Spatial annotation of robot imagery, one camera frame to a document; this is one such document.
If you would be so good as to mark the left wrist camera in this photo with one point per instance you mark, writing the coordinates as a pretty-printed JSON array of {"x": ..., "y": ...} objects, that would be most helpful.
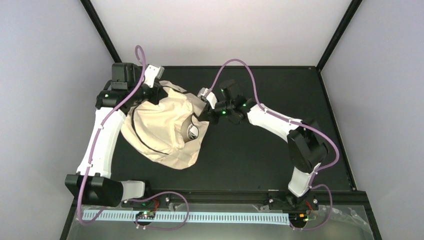
[{"x": 152, "y": 73}]

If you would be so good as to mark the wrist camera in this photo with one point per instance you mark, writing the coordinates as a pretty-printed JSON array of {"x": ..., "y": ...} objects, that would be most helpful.
[
  {"x": 209, "y": 97},
  {"x": 152, "y": 73}
]

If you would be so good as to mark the small circuit board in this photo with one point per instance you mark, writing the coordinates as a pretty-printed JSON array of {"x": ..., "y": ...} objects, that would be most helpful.
[{"x": 145, "y": 215}]

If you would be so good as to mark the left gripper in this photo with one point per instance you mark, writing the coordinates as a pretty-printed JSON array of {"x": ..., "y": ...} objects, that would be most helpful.
[{"x": 158, "y": 91}]

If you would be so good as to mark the light blue slotted cable duct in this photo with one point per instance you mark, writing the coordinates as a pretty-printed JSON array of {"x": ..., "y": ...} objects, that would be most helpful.
[{"x": 199, "y": 217}]

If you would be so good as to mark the black frame rail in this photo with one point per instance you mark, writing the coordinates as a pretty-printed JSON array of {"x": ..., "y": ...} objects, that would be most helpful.
[{"x": 276, "y": 201}]

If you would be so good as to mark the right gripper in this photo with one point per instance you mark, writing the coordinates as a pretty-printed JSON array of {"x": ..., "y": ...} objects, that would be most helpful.
[{"x": 210, "y": 117}]

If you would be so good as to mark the white charger with cable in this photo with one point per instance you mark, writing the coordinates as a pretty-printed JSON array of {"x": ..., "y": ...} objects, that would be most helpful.
[{"x": 192, "y": 131}]

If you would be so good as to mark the beige canvas backpack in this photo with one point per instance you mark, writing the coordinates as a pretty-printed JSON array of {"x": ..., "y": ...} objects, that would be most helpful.
[{"x": 159, "y": 131}]

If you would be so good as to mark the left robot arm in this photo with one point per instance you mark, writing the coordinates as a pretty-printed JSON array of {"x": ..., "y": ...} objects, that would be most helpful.
[{"x": 130, "y": 85}]

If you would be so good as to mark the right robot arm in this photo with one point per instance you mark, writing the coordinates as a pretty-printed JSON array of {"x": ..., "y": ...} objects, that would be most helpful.
[{"x": 306, "y": 148}]

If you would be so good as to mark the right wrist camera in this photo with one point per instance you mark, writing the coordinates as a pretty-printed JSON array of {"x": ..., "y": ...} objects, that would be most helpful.
[{"x": 209, "y": 97}]

